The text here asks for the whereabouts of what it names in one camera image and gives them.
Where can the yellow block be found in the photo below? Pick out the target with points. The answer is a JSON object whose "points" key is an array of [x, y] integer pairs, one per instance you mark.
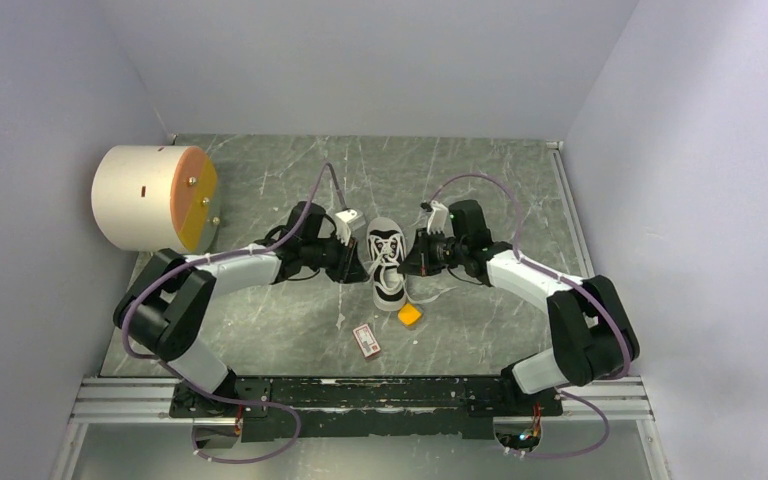
{"points": [[409, 315]]}

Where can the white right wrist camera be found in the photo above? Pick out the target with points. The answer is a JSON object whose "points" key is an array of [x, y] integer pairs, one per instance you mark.
{"points": [[438, 215]]}

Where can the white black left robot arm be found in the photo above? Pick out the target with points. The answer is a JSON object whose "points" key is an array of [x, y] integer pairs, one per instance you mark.
{"points": [[164, 308]]}

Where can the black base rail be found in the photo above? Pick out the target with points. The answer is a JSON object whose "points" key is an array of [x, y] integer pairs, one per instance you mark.
{"points": [[277, 407]]}

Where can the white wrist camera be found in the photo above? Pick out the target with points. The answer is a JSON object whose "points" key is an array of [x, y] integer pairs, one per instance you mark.
{"points": [[346, 222], [438, 215]]}

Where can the red and white small box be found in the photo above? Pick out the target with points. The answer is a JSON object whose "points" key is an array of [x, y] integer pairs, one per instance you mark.
{"points": [[367, 342]]}

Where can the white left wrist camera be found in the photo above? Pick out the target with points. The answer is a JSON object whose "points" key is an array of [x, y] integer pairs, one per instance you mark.
{"points": [[346, 222]]}

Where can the white shoelace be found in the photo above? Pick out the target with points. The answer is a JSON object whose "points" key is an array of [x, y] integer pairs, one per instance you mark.
{"points": [[424, 295]]}

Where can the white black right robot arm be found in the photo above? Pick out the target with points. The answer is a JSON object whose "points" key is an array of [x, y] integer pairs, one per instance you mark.
{"points": [[591, 335]]}

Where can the aluminium frame rail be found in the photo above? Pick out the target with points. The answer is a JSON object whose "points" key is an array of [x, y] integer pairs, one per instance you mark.
{"points": [[134, 401]]}

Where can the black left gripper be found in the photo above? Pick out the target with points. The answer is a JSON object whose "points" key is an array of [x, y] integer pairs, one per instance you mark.
{"points": [[354, 271]]}

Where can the cream cylinder with orange face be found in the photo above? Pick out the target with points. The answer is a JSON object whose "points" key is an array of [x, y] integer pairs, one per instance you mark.
{"points": [[147, 198]]}

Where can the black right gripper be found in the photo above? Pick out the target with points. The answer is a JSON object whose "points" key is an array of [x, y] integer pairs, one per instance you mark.
{"points": [[418, 261]]}

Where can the black and white sneaker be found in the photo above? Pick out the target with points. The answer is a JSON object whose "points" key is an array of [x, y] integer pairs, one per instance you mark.
{"points": [[384, 227]]}

